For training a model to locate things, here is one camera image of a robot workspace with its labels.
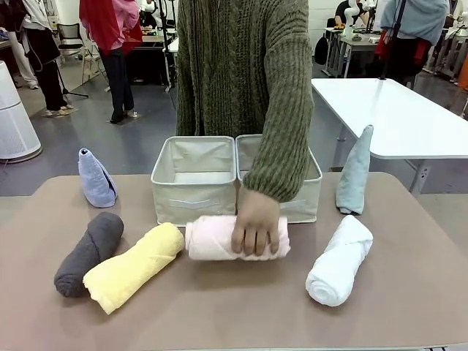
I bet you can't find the person's left hand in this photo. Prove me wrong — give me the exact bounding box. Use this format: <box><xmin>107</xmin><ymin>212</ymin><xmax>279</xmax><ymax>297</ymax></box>
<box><xmin>231</xmin><ymin>188</ymin><xmax>282</xmax><ymax>257</ymax></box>

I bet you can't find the pink towel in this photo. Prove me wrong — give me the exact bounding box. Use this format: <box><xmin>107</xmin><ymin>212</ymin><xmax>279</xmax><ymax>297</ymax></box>
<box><xmin>184</xmin><ymin>214</ymin><xmax>292</xmax><ymax>263</ymax></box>

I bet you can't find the white towel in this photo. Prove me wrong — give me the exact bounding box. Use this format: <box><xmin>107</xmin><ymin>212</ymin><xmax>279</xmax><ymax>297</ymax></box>
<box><xmin>305</xmin><ymin>214</ymin><xmax>374</xmax><ymax>307</ymax></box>

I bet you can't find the pale teal cone towel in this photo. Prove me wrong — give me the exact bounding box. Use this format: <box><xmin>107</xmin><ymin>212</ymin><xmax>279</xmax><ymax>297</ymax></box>
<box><xmin>335</xmin><ymin>124</ymin><xmax>374</xmax><ymax>216</ymax></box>

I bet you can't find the yellow towel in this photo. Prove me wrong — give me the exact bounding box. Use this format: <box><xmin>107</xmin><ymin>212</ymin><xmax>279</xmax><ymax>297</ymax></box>
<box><xmin>83</xmin><ymin>222</ymin><xmax>186</xmax><ymax>315</ymax></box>

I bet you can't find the lavender blue cone towel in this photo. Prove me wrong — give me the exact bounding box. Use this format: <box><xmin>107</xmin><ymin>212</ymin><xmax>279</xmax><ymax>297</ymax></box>
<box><xmin>78</xmin><ymin>148</ymin><xmax>118</xmax><ymax>208</ymax></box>

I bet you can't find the dark grey towel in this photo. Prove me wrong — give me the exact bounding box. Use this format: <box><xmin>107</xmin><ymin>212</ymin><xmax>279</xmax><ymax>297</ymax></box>
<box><xmin>53</xmin><ymin>211</ymin><xmax>125</xmax><ymax>298</ymax></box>

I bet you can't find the person's left forearm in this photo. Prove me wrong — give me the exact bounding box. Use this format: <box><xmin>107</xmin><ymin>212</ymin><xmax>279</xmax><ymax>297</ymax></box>
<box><xmin>243</xmin><ymin>91</ymin><xmax>316</xmax><ymax>203</ymax></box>

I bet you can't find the beige fabric storage bin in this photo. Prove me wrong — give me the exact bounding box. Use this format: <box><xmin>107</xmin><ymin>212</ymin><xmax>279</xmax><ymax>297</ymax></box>
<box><xmin>150</xmin><ymin>135</ymin><xmax>238</xmax><ymax>230</ymax></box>
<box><xmin>235</xmin><ymin>134</ymin><xmax>323</xmax><ymax>224</ymax></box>

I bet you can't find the person in green knit sweater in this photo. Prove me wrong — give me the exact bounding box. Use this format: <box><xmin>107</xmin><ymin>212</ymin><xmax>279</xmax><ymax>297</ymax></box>
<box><xmin>175</xmin><ymin>0</ymin><xmax>316</xmax><ymax>139</ymax></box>

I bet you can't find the white side table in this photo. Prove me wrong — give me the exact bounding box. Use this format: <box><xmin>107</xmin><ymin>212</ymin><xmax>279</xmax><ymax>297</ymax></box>
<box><xmin>310</xmin><ymin>78</ymin><xmax>468</xmax><ymax>197</ymax></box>

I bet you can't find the black hanging bag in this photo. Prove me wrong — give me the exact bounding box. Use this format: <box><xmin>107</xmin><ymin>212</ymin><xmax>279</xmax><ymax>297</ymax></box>
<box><xmin>314</xmin><ymin>35</ymin><xmax>329</xmax><ymax>66</ymax></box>

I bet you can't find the grey background workbench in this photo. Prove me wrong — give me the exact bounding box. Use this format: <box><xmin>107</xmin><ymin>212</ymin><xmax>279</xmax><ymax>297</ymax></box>
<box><xmin>323</xmin><ymin>27</ymin><xmax>385</xmax><ymax>80</ymax></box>

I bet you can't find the small white background robot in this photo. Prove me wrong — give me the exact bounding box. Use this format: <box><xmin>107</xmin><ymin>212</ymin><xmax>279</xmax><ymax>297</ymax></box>
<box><xmin>342</xmin><ymin>0</ymin><xmax>366</xmax><ymax>41</ymax></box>

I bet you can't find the seated person in black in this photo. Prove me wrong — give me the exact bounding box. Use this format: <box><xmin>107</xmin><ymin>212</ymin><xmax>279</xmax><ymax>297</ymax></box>
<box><xmin>334</xmin><ymin>0</ymin><xmax>370</xmax><ymax>30</ymax></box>

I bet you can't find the bystander in red top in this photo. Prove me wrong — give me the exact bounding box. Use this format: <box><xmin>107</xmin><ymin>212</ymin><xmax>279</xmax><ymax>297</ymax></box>
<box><xmin>79</xmin><ymin>0</ymin><xmax>142</xmax><ymax>124</ymax></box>

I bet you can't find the bystander in blue shawl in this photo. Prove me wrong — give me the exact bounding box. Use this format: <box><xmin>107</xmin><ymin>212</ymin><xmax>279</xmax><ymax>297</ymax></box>
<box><xmin>376</xmin><ymin>0</ymin><xmax>450</xmax><ymax>87</ymax></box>

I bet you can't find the grey mesh office chair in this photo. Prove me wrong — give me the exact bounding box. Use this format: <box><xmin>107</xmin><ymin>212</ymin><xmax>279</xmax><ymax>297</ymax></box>
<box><xmin>57</xmin><ymin>23</ymin><xmax>107</xmax><ymax>88</ymax></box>

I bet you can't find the white cylindrical air purifier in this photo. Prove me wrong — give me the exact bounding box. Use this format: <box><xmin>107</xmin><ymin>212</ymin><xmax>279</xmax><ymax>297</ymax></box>
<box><xmin>0</xmin><ymin>60</ymin><xmax>42</xmax><ymax>161</ymax></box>

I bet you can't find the bystander in black clothes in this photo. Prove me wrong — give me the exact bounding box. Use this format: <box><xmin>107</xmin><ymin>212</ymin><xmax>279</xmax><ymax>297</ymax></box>
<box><xmin>7</xmin><ymin>0</ymin><xmax>76</xmax><ymax>118</ymax></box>

